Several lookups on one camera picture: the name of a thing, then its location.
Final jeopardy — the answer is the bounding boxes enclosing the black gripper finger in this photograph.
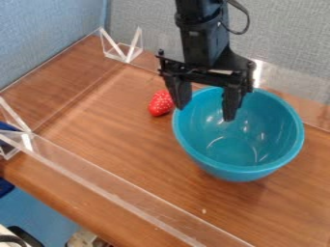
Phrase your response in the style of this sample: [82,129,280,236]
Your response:
[165,76,193,110]
[222,85,246,122]

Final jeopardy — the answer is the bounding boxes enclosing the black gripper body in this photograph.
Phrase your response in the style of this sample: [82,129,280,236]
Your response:
[158,13,256,93]

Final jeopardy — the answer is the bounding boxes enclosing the red strawberry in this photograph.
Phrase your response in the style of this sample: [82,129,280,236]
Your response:
[149,90,174,117]

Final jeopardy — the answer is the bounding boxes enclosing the blue plastic bowl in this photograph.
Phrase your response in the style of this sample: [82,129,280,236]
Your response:
[171,87,306,182]

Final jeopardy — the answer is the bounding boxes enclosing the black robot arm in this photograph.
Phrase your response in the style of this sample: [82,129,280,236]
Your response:
[158,0,257,122]

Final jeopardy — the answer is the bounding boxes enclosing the clear acrylic back barrier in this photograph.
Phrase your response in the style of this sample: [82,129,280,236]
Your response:
[129,47,330,132]

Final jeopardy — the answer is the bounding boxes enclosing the clear acrylic barrier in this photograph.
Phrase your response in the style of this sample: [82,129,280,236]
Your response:
[129,47,330,132]
[0,130,253,247]

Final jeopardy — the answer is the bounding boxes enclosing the clear acrylic front barrier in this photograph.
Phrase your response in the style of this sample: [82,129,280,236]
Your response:
[0,130,253,247]

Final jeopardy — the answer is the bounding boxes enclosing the blue object at left edge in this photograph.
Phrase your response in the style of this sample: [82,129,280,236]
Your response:
[0,121,19,199]

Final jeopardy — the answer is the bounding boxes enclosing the black white object below table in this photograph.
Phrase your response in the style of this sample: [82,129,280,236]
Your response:
[0,225,46,247]

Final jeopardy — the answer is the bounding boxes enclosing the clear acrylic corner bracket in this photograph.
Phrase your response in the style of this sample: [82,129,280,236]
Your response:
[99,27,143,64]

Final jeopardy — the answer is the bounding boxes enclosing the black cable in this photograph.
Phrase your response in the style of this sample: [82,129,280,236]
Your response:
[221,0,252,36]

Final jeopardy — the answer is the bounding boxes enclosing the clear acrylic left bracket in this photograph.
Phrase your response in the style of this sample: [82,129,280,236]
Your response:
[0,97,33,160]

